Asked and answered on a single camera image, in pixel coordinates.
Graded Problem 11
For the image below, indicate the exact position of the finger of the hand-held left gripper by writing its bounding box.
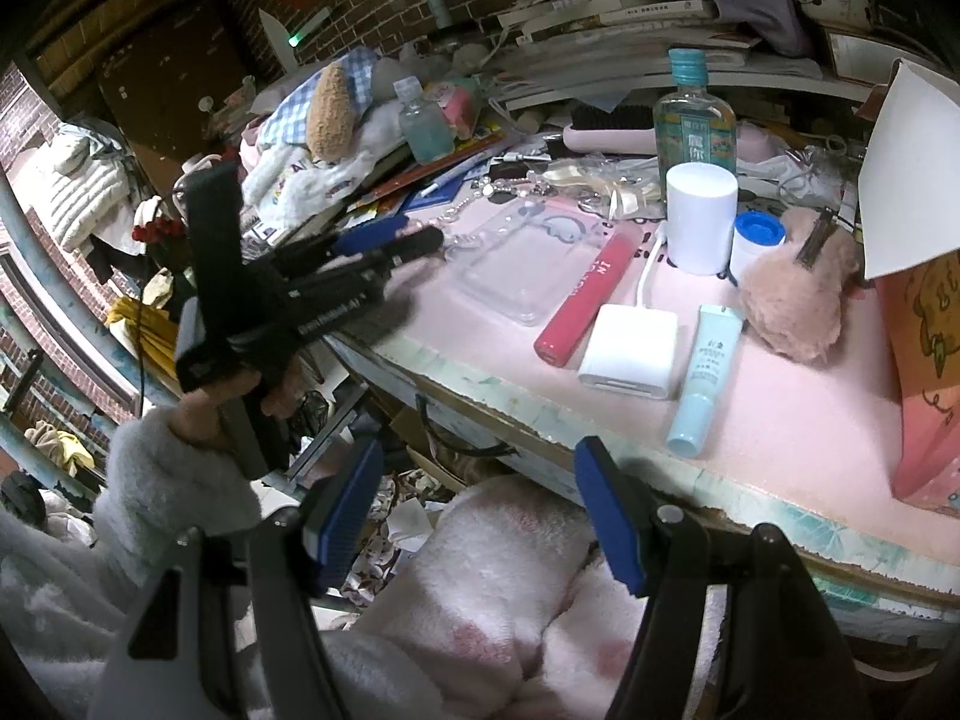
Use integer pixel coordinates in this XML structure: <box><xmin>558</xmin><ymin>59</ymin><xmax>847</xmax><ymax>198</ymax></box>
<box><xmin>259</xmin><ymin>214</ymin><xmax>412</xmax><ymax>280</ymax></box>
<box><xmin>289</xmin><ymin>226</ymin><xmax>446</xmax><ymax>302</ymax></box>

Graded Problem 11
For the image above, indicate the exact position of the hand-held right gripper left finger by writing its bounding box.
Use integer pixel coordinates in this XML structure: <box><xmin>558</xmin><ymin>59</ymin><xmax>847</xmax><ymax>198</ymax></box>
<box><xmin>86</xmin><ymin>435</ymin><xmax>387</xmax><ymax>720</ymax></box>

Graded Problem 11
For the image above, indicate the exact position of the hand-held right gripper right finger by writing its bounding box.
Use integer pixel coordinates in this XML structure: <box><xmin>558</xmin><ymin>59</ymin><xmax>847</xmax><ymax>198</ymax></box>
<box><xmin>574</xmin><ymin>435</ymin><xmax>875</xmax><ymax>720</ymax></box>

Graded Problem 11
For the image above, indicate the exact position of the clear phone case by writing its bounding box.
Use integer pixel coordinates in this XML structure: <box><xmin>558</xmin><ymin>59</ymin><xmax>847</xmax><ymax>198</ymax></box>
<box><xmin>448</xmin><ymin>217</ymin><xmax>601</xmax><ymax>327</ymax></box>

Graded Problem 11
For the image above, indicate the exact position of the light blue cream tube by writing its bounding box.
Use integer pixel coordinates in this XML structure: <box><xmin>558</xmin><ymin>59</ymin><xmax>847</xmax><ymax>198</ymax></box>
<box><xmin>666</xmin><ymin>304</ymin><xmax>745</xmax><ymax>458</ymax></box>

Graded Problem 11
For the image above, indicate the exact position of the white adapter with cable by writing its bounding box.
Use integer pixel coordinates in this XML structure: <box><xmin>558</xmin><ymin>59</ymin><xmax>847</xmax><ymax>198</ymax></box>
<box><xmin>577</xmin><ymin>229</ymin><xmax>680</xmax><ymax>400</ymax></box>

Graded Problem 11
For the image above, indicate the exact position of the red cosmetic tube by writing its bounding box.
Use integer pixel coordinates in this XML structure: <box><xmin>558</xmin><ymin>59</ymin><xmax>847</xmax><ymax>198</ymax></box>
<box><xmin>534</xmin><ymin>231</ymin><xmax>638</xmax><ymax>368</ymax></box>

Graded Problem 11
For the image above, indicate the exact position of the pink fluffy cloth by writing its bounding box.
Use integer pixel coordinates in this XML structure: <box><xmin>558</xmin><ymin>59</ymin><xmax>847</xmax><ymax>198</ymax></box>
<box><xmin>739</xmin><ymin>206</ymin><xmax>863</xmax><ymax>362</ymax></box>

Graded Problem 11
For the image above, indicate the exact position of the white cardboard box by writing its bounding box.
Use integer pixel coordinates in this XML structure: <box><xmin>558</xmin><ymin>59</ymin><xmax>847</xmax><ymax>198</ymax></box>
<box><xmin>859</xmin><ymin>58</ymin><xmax>960</xmax><ymax>518</ymax></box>

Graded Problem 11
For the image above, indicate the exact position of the person's left forearm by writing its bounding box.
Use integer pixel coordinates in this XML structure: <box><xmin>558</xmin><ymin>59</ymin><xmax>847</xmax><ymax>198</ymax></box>
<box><xmin>0</xmin><ymin>411</ymin><xmax>265</xmax><ymax>720</ymax></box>

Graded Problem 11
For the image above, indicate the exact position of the person's left hand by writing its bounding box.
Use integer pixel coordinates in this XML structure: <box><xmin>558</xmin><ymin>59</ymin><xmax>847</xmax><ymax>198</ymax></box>
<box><xmin>169</xmin><ymin>371</ymin><xmax>299</xmax><ymax>452</ymax></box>

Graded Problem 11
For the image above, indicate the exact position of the blue notebook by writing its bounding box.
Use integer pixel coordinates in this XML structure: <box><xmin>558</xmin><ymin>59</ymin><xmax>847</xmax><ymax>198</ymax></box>
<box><xmin>397</xmin><ymin>180</ymin><xmax>481</xmax><ymax>218</ymax></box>

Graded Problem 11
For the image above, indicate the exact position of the yellow cloth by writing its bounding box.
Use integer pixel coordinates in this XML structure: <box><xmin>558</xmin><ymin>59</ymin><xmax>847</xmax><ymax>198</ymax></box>
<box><xmin>105</xmin><ymin>296</ymin><xmax>181</xmax><ymax>391</ymax></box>

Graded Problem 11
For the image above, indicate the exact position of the white fluffy cloth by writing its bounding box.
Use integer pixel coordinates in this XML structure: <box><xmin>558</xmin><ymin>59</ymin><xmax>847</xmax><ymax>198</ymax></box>
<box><xmin>244</xmin><ymin>105</ymin><xmax>406</xmax><ymax>220</ymax></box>

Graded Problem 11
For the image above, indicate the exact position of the long orange packet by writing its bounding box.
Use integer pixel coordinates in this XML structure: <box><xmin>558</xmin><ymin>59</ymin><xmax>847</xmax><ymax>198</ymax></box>
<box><xmin>352</xmin><ymin>131</ymin><xmax>511</xmax><ymax>203</ymax></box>

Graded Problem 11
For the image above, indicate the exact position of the red berry decoration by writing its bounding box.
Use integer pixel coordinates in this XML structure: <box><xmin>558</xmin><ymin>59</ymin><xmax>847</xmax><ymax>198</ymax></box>
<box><xmin>131</xmin><ymin>214</ymin><xmax>188</xmax><ymax>248</ymax></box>

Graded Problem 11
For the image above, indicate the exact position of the small clear plastic bottle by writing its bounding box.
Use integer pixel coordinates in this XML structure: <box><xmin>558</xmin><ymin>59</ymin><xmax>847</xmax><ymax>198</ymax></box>
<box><xmin>394</xmin><ymin>77</ymin><xmax>456</xmax><ymax>164</ymax></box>

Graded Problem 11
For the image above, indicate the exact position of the brown plush toy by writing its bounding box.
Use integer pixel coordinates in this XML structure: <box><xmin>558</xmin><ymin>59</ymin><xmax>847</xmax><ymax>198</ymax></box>
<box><xmin>307</xmin><ymin>64</ymin><xmax>362</xmax><ymax>162</ymax></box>

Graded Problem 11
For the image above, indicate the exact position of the blue checked cloth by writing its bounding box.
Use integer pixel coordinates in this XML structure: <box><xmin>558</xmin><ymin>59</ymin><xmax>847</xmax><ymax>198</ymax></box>
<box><xmin>259</xmin><ymin>45</ymin><xmax>376</xmax><ymax>158</ymax></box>

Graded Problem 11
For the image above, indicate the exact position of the ribbon in clear bag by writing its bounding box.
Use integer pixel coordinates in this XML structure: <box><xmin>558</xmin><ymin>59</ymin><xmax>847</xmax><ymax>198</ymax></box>
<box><xmin>540</xmin><ymin>157</ymin><xmax>668</xmax><ymax>218</ymax></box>

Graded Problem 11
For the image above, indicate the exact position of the pink printed desk mat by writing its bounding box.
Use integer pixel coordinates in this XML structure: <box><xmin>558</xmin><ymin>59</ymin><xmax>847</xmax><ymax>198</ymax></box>
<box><xmin>337</xmin><ymin>127</ymin><xmax>960</xmax><ymax>593</ymax></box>

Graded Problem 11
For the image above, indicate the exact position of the white puffer jacket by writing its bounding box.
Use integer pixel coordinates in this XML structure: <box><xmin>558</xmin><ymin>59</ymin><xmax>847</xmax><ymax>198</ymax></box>
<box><xmin>30</xmin><ymin>124</ymin><xmax>136</xmax><ymax>252</ymax></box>

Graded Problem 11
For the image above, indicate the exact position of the pink hair brush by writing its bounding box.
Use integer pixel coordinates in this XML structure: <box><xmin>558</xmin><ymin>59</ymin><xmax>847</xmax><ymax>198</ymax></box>
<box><xmin>562</xmin><ymin>105</ymin><xmax>788</xmax><ymax>162</ymax></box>

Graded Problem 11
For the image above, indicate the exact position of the stack of books and papers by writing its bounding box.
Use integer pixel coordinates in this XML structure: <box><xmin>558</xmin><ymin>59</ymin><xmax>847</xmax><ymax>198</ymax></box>
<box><xmin>495</xmin><ymin>0</ymin><xmax>826</xmax><ymax>110</ymax></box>

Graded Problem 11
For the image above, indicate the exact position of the white cylinder bottle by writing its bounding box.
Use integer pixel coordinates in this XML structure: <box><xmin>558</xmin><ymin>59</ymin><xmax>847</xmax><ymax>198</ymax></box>
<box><xmin>665</xmin><ymin>163</ymin><xmax>738</xmax><ymax>276</ymax></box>

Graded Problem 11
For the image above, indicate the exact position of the green glass bottle blue cap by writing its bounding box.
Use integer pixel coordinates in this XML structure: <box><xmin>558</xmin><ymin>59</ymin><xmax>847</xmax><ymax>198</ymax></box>
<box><xmin>652</xmin><ymin>49</ymin><xmax>740</xmax><ymax>177</ymax></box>

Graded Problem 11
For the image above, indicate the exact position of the white jar with blue cap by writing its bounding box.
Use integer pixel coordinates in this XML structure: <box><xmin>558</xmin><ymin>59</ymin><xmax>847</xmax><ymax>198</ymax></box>
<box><xmin>729</xmin><ymin>211</ymin><xmax>787</xmax><ymax>282</ymax></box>

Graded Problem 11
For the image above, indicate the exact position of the purple cloth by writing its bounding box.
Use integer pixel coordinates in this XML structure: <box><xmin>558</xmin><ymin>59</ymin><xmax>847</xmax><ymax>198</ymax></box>
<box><xmin>709</xmin><ymin>0</ymin><xmax>815</xmax><ymax>57</ymax></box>

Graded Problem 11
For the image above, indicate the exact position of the brown cardboard box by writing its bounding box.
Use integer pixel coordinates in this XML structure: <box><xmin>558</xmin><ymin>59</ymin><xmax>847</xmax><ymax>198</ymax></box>
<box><xmin>821</xmin><ymin>22</ymin><xmax>938</xmax><ymax>83</ymax></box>

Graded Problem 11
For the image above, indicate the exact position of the white bead chain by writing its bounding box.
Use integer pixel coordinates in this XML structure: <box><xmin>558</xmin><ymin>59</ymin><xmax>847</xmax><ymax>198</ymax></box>
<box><xmin>439</xmin><ymin>172</ymin><xmax>541</xmax><ymax>241</ymax></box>

